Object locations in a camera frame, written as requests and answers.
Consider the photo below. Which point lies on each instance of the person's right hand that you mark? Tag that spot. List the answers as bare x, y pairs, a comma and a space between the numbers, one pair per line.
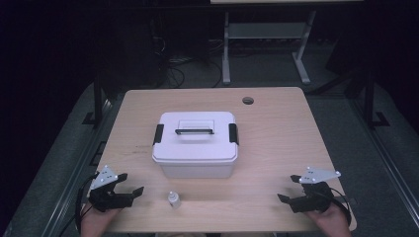
331, 222

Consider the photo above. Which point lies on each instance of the white plastic storage box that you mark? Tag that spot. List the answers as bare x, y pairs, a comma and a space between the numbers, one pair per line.
197, 171

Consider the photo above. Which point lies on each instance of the black metal stand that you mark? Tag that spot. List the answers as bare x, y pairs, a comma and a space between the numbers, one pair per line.
98, 98
369, 98

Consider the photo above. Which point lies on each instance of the grey metal frame table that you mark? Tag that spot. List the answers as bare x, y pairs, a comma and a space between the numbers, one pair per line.
263, 30

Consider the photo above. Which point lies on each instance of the small white bottle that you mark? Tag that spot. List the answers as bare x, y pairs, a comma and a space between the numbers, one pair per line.
174, 199

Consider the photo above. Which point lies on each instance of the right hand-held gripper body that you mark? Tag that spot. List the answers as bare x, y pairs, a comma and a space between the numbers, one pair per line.
314, 197

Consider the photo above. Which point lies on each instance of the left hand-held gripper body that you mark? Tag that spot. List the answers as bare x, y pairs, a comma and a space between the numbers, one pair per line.
105, 199

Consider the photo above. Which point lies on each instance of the person's left hand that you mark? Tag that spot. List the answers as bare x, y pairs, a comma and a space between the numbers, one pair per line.
95, 222

